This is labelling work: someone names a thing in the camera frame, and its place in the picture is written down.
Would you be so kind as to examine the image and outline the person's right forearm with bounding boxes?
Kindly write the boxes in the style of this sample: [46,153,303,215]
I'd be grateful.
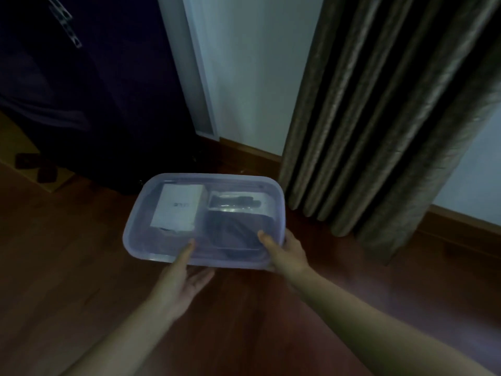
[288,266,494,376]

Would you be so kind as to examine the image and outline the person's right hand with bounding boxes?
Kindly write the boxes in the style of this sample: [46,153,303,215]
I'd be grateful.
[258,229,311,279]

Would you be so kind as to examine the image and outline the clear packet with black item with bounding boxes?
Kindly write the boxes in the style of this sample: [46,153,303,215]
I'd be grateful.
[207,191,271,216]

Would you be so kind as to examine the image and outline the grey-brown pleated curtain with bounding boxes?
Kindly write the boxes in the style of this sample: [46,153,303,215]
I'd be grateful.
[279,0,501,263]

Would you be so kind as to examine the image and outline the dark blue wardrobe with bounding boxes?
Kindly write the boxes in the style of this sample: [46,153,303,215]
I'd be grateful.
[0,0,204,194]

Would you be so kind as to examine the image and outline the dark slipper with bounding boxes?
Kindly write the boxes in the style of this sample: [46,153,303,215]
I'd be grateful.
[15,152,58,184]

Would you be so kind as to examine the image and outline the person's left hand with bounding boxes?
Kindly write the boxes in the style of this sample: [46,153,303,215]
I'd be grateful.
[150,238,215,322]

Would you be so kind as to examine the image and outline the wooden skirting board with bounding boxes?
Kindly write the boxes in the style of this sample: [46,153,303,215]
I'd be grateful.
[196,131,501,258]

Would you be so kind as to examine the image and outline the white cardboard box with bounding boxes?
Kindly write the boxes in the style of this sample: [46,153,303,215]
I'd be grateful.
[151,184,207,233]

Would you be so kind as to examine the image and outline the white door frame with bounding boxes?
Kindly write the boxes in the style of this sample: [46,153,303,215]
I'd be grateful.
[157,0,220,140]

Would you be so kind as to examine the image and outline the translucent plastic storage box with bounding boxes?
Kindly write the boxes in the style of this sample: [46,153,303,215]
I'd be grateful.
[123,173,287,271]

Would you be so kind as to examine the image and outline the person's left forearm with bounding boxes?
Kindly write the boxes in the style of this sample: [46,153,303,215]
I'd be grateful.
[63,298,173,376]

